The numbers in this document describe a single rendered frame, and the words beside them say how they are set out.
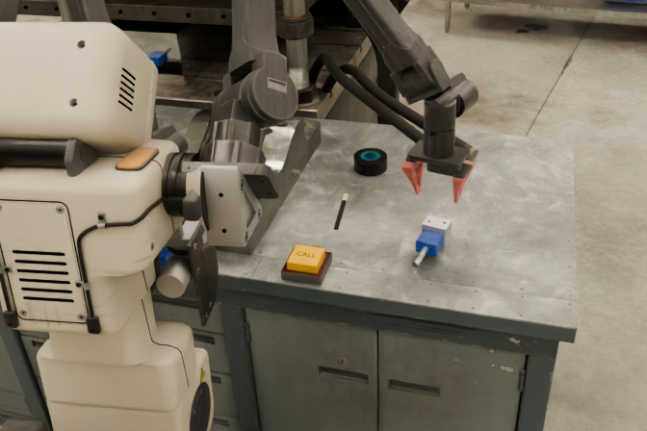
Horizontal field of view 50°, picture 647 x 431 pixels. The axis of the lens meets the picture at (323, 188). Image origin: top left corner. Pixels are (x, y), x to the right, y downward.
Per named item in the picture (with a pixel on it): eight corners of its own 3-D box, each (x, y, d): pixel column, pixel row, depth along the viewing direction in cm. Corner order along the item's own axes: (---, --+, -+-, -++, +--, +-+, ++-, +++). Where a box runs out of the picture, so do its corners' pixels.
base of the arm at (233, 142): (175, 171, 88) (267, 175, 86) (185, 114, 91) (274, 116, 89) (194, 195, 96) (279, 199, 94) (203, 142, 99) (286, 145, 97)
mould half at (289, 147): (251, 255, 140) (244, 198, 133) (137, 239, 147) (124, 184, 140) (321, 141, 181) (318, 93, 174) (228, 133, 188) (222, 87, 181)
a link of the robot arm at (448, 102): (418, 97, 122) (447, 104, 119) (437, 84, 127) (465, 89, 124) (417, 133, 126) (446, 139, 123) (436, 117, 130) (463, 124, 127)
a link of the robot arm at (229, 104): (207, 140, 94) (229, 129, 91) (218, 75, 98) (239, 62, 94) (262, 162, 100) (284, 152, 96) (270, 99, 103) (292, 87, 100)
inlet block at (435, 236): (427, 279, 131) (427, 256, 128) (402, 272, 133) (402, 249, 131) (451, 241, 141) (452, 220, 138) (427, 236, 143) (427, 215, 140)
